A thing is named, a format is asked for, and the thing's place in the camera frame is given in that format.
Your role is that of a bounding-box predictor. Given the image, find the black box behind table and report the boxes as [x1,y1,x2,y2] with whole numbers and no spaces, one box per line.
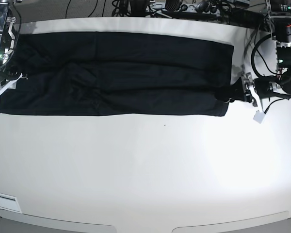
[229,8,264,29]

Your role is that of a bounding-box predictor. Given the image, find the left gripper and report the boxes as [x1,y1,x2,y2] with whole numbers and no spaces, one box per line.
[215,72,265,114]

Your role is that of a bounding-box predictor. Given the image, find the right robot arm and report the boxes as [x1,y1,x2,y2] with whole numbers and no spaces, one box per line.
[0,0,23,97]

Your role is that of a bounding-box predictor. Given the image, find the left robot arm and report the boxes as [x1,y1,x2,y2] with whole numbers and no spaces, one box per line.
[216,0,291,117]

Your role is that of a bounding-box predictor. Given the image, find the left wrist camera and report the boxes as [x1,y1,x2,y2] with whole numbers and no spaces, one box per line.
[253,110,266,124]

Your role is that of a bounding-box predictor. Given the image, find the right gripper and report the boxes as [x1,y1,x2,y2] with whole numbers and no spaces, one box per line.
[0,72,29,109]

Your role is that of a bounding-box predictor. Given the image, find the black chair back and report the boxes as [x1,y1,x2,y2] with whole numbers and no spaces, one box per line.
[129,0,148,17]

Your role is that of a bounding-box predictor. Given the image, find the white label on table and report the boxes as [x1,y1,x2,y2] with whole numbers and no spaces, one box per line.
[0,193,22,213]

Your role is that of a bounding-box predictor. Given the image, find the black T-shirt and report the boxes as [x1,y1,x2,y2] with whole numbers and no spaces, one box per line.
[0,32,234,117]

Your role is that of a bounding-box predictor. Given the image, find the white power strip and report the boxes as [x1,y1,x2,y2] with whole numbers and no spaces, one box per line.
[146,0,220,19]

